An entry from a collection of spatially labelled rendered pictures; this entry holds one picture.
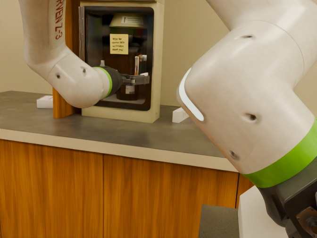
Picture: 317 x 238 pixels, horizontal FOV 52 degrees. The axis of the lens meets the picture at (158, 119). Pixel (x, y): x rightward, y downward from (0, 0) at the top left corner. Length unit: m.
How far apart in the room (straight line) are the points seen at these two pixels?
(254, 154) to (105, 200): 0.82
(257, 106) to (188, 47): 1.29
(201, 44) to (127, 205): 0.90
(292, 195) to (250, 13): 0.27
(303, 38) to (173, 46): 1.23
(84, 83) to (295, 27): 0.49
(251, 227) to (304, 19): 0.32
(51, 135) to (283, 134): 0.88
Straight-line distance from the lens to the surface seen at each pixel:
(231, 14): 0.55
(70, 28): 1.43
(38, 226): 1.39
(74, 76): 0.81
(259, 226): 0.54
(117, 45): 1.31
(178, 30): 1.69
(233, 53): 0.42
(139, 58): 1.25
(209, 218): 0.65
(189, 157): 0.99
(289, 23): 0.51
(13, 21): 2.13
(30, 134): 1.21
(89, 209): 1.23
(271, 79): 0.43
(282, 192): 0.43
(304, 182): 0.42
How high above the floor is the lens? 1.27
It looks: 14 degrees down
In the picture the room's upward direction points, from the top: 2 degrees clockwise
